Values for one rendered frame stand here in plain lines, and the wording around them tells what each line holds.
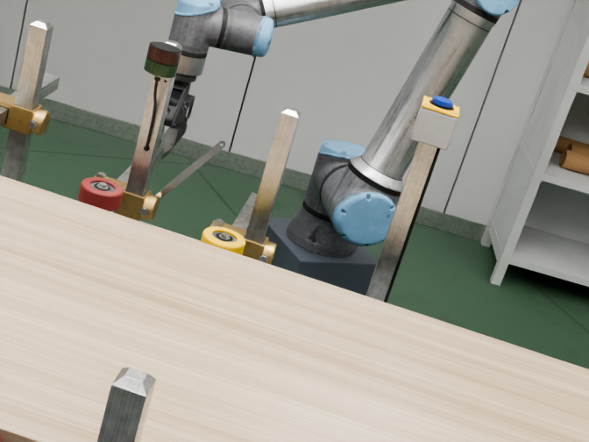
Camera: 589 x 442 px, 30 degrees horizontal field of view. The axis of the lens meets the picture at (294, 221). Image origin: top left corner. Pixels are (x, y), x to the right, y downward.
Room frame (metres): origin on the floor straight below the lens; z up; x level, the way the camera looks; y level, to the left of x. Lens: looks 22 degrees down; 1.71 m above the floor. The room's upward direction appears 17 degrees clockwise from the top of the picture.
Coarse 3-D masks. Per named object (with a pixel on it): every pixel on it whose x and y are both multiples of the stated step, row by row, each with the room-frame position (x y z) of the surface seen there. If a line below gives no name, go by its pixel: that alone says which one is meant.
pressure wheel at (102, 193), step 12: (84, 180) 1.88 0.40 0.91; (96, 180) 1.90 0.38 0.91; (108, 180) 1.91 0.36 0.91; (84, 192) 1.85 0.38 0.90; (96, 192) 1.84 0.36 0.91; (108, 192) 1.86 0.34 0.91; (120, 192) 1.88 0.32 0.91; (96, 204) 1.84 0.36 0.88; (108, 204) 1.85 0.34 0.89; (120, 204) 1.88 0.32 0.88
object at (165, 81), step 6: (156, 42) 1.95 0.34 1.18; (162, 42) 1.97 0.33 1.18; (162, 48) 1.93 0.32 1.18; (168, 48) 1.94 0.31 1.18; (174, 48) 1.95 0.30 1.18; (150, 60) 1.92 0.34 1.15; (156, 78) 1.93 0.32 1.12; (162, 78) 1.97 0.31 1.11; (168, 78) 1.97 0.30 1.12; (156, 84) 1.94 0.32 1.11; (162, 84) 1.97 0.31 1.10; (168, 84) 1.97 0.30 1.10; (156, 90) 1.94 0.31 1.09; (156, 102) 1.96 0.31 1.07; (150, 126) 1.97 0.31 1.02; (150, 132) 1.97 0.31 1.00; (150, 138) 1.97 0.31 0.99
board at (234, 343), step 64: (0, 192) 1.73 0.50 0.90; (0, 256) 1.51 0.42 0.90; (64, 256) 1.57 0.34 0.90; (128, 256) 1.64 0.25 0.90; (192, 256) 1.71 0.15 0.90; (0, 320) 1.33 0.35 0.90; (64, 320) 1.38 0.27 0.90; (128, 320) 1.44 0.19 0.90; (192, 320) 1.49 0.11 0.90; (256, 320) 1.56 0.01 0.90; (320, 320) 1.62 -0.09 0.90; (384, 320) 1.70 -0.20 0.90; (0, 384) 1.18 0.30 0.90; (64, 384) 1.23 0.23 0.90; (192, 384) 1.32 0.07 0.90; (256, 384) 1.37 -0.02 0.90; (320, 384) 1.42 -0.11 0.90; (384, 384) 1.48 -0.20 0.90; (448, 384) 1.54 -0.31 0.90; (512, 384) 1.61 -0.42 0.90; (576, 384) 1.68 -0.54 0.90
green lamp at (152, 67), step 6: (144, 66) 1.94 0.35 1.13; (150, 66) 1.92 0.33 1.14; (156, 66) 1.91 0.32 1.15; (162, 66) 1.92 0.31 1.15; (168, 66) 1.92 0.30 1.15; (174, 66) 1.93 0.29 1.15; (150, 72) 1.92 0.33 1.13; (156, 72) 1.91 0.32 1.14; (162, 72) 1.92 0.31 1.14; (168, 72) 1.92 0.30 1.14; (174, 72) 1.94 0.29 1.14
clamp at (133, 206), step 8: (120, 184) 2.00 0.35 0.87; (128, 192) 1.97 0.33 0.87; (128, 200) 1.97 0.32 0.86; (136, 200) 1.97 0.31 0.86; (144, 200) 1.97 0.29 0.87; (152, 200) 1.98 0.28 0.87; (120, 208) 1.97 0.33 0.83; (128, 208) 1.97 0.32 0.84; (136, 208) 1.97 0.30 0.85; (144, 208) 1.96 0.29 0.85; (152, 208) 1.97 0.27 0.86; (128, 216) 1.97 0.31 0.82; (136, 216) 1.97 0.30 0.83; (144, 216) 1.97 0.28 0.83; (152, 216) 1.98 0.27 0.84
